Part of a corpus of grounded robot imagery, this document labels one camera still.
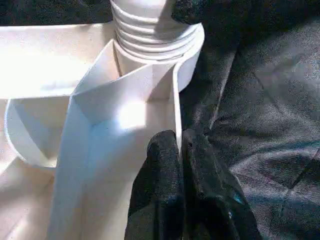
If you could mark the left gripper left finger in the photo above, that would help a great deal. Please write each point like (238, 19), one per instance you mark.
(160, 187)

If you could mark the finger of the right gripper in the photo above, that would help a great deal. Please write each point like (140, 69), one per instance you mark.
(187, 11)

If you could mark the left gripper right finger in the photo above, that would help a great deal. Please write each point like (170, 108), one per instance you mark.
(212, 200)

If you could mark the white plastic table leg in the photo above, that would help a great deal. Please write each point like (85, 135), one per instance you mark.
(140, 30)

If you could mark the white plastic table top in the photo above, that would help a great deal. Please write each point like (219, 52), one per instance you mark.
(112, 112)

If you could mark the black plastic mat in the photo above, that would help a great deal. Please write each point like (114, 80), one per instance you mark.
(262, 100)

